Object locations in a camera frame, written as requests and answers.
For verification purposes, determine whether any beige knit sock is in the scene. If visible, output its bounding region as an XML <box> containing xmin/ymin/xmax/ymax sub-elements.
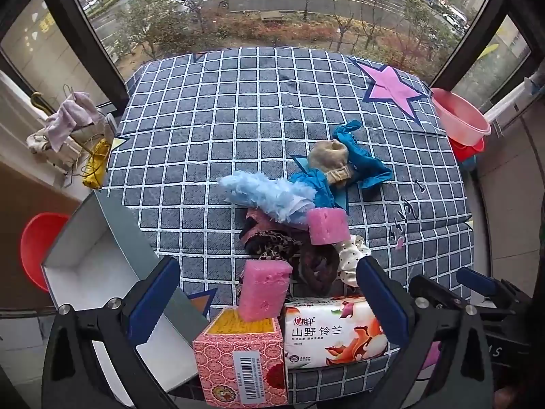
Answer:
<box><xmin>308</xmin><ymin>140</ymin><xmax>354</xmax><ymax>170</ymax></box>

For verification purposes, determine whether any lilac cloth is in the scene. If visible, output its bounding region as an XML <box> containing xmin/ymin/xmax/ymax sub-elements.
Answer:
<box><xmin>46</xmin><ymin>91</ymin><xmax>102</xmax><ymax>152</ymax></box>

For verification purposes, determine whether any red plastic basin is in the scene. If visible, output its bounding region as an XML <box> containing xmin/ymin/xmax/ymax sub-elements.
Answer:
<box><xmin>449</xmin><ymin>136</ymin><xmax>486</xmax><ymax>163</ymax></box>

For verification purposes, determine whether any grey checked star-print blanket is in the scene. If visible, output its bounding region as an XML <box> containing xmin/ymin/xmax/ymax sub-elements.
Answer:
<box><xmin>104</xmin><ymin>47</ymin><xmax>475</xmax><ymax>405</ymax></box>

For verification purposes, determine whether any pink foam sponge block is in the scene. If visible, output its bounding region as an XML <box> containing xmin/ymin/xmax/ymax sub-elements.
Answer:
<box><xmin>307</xmin><ymin>207</ymin><xmax>351</xmax><ymax>245</ymax></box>
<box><xmin>237</xmin><ymin>260</ymin><xmax>294</xmax><ymax>321</ymax></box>

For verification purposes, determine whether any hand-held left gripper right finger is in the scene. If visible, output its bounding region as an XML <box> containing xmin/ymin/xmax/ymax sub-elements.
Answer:
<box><xmin>355</xmin><ymin>256</ymin><xmax>495</xmax><ymax>409</ymax></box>

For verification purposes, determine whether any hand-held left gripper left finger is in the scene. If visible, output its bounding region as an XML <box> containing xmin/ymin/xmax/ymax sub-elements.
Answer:
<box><xmin>41</xmin><ymin>256</ymin><xmax>182</xmax><ymax>409</ymax></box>

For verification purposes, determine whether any tan patterned cloth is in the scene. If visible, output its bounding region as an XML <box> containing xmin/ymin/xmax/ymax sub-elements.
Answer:
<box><xmin>326</xmin><ymin>165</ymin><xmax>355</xmax><ymax>187</ymax></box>

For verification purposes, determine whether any white cardboard box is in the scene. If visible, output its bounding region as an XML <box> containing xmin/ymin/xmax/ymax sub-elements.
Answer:
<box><xmin>41</xmin><ymin>190</ymin><xmax>209</xmax><ymax>393</ymax></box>

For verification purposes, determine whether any red plastic stool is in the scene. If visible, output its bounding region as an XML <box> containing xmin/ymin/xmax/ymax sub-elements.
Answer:
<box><xmin>20</xmin><ymin>213</ymin><xmax>71</xmax><ymax>294</ymax></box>

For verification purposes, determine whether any light blue fluffy cloth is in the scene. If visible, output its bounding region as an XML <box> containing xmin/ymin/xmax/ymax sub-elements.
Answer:
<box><xmin>217</xmin><ymin>170</ymin><xmax>316</xmax><ymax>226</ymax></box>

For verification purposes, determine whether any black window frame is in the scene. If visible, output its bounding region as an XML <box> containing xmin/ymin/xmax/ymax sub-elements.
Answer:
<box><xmin>0</xmin><ymin>0</ymin><xmax>545</xmax><ymax>111</ymax></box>

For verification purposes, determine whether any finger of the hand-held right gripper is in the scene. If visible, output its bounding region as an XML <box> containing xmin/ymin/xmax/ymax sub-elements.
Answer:
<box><xmin>409</xmin><ymin>275</ymin><xmax>467</xmax><ymax>314</ymax></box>
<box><xmin>456</xmin><ymin>266</ymin><xmax>533</xmax><ymax>312</ymax></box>

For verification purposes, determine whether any pink plastic basin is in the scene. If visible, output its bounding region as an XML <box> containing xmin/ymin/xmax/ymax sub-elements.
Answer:
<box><xmin>430</xmin><ymin>87</ymin><xmax>492</xmax><ymax>148</ymax></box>

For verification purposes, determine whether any pink patterned tissue box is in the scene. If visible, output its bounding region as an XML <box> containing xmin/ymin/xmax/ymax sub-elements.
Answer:
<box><xmin>192</xmin><ymin>309</ymin><xmax>289</xmax><ymax>407</ymax></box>

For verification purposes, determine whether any leopard print scrunchie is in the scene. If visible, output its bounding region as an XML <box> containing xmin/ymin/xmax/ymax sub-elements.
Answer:
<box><xmin>238</xmin><ymin>230</ymin><xmax>307</xmax><ymax>265</ymax></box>

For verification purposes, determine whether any white patterned cloth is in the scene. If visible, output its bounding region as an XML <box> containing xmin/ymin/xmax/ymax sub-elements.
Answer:
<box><xmin>26</xmin><ymin>125</ymin><xmax>81</xmax><ymax>171</ymax></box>

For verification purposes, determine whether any pink sock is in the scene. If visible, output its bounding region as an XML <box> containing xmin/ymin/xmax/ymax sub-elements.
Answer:
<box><xmin>244</xmin><ymin>208</ymin><xmax>301</xmax><ymax>239</ymax></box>

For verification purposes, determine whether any dark brown scrunchie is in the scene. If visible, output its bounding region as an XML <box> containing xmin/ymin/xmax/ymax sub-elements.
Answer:
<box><xmin>298</xmin><ymin>245</ymin><xmax>341</xmax><ymax>296</ymax></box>

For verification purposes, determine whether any floral tissue pack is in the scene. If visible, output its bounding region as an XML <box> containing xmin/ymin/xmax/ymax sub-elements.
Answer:
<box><xmin>283</xmin><ymin>296</ymin><xmax>389</xmax><ymax>369</ymax></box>

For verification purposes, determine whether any yellow cloth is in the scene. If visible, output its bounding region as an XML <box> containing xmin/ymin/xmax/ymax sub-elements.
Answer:
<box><xmin>82</xmin><ymin>138</ymin><xmax>112</xmax><ymax>190</ymax></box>

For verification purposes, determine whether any white polka dot scrunchie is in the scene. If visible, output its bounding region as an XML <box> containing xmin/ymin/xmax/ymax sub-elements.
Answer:
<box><xmin>333</xmin><ymin>235</ymin><xmax>372</xmax><ymax>287</ymax></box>

